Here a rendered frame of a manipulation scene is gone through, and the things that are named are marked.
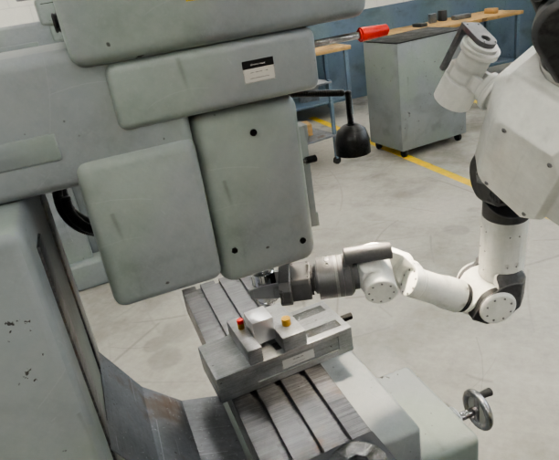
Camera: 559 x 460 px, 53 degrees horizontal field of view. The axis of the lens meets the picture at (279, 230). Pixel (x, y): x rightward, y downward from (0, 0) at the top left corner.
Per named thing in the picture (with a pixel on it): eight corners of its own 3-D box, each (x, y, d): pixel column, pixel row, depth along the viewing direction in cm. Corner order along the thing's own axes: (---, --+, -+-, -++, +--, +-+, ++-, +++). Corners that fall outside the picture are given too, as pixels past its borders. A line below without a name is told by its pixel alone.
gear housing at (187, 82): (272, 74, 114) (265, 22, 110) (322, 88, 93) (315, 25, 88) (107, 109, 105) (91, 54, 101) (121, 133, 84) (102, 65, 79)
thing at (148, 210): (195, 231, 120) (167, 111, 109) (226, 278, 99) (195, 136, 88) (105, 256, 115) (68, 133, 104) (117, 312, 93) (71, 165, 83)
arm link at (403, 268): (351, 257, 120) (404, 275, 124) (356, 288, 113) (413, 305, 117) (365, 236, 116) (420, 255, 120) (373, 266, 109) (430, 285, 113)
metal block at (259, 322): (267, 326, 138) (262, 305, 136) (276, 338, 133) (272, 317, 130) (247, 333, 136) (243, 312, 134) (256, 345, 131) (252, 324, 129)
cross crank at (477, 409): (476, 407, 163) (476, 375, 159) (504, 433, 153) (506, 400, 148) (430, 426, 159) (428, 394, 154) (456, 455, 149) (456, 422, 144)
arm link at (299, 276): (277, 250, 120) (332, 243, 119) (283, 288, 124) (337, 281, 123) (276, 279, 108) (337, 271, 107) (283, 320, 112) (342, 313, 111)
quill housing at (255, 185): (282, 223, 124) (259, 78, 111) (321, 259, 106) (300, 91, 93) (199, 247, 119) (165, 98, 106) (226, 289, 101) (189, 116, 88)
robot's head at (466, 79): (487, 114, 95) (448, 85, 99) (519, 63, 88) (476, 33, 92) (465, 124, 92) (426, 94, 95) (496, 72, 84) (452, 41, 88)
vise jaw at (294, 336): (281, 314, 144) (279, 301, 143) (308, 343, 132) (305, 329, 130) (260, 322, 143) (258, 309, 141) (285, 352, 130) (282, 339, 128)
